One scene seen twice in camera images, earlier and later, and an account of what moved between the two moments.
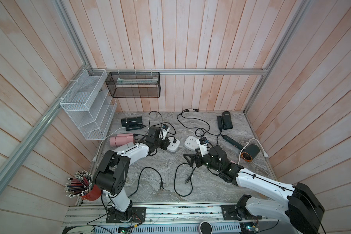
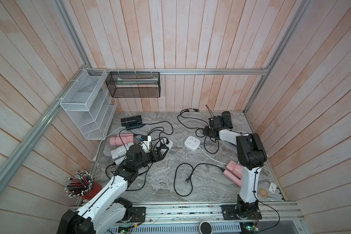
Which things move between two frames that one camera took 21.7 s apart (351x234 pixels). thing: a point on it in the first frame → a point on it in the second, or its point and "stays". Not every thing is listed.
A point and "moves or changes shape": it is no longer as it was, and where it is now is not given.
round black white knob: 205,227 stays
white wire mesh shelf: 90,106 stays
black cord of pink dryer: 135,135 moves or changes shape
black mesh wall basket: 134,84 stays
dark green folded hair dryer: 132,123 stays
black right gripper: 198,157 → 205,130
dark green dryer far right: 224,121 stays
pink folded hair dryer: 121,139 stays
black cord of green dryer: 143,126 moves or changes shape
